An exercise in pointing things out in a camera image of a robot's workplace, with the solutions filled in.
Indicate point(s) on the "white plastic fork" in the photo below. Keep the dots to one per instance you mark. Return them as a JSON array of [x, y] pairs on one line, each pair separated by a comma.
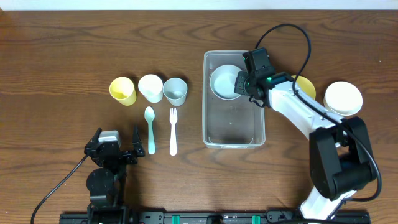
[[173, 139]]

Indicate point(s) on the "clear plastic container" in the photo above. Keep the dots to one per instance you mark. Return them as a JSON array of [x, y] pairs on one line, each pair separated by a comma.
[[229, 124]]

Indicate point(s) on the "grey plastic cup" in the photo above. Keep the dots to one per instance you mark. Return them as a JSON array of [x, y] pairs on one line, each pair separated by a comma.
[[175, 90]]

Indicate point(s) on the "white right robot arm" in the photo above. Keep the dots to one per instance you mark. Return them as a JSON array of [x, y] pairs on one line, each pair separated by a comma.
[[341, 158]]

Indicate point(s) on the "grey plastic bowl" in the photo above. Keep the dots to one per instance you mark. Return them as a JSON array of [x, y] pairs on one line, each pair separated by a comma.
[[222, 82]]

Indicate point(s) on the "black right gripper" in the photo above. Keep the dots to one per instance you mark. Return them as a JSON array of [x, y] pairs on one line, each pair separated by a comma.
[[241, 84]]

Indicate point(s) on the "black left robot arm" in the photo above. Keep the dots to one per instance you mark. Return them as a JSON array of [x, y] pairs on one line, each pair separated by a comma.
[[107, 183]]

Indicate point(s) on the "yellow plastic bowl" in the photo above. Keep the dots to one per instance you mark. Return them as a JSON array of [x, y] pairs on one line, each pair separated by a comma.
[[306, 86]]

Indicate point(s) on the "mint green plastic spoon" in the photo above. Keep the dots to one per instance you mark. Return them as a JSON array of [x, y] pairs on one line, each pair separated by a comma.
[[149, 116]]

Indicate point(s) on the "yellow plastic cup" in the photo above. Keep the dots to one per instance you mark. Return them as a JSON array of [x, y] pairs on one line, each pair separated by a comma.
[[122, 89]]

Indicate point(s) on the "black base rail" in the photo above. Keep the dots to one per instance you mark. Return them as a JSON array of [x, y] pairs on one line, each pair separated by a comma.
[[271, 216]]

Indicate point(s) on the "white plastic cup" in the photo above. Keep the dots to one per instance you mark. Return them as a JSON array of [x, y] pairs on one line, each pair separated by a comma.
[[151, 87]]

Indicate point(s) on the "white plastic bowl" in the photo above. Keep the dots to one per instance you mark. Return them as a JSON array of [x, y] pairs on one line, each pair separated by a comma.
[[343, 98]]

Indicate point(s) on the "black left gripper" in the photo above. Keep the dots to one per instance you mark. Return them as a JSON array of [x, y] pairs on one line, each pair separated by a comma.
[[125, 156]]

